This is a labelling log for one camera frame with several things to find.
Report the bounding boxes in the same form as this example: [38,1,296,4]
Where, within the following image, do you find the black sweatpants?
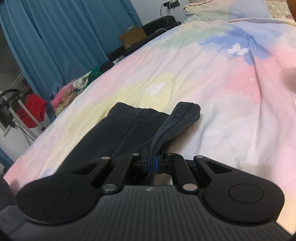
[58,102,201,183]

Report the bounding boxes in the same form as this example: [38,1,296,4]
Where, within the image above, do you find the pile of colourful clothes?
[51,66,102,117]

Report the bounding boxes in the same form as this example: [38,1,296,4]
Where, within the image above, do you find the red garment on steamer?
[16,93,47,128]

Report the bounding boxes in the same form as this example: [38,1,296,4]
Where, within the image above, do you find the garment steamer stand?
[1,89,46,145]

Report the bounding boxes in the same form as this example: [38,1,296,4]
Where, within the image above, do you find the pastel rainbow duvet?
[4,18,295,232]

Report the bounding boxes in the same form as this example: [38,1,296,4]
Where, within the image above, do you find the blue curtain right of window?
[0,0,143,121]

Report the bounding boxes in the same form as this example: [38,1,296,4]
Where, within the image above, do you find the black sofa bench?
[100,16,181,73]

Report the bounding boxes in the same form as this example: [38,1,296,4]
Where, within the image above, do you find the pastel pillow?
[183,0,272,23]

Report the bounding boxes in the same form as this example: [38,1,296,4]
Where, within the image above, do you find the wall socket with charger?
[159,0,180,18]

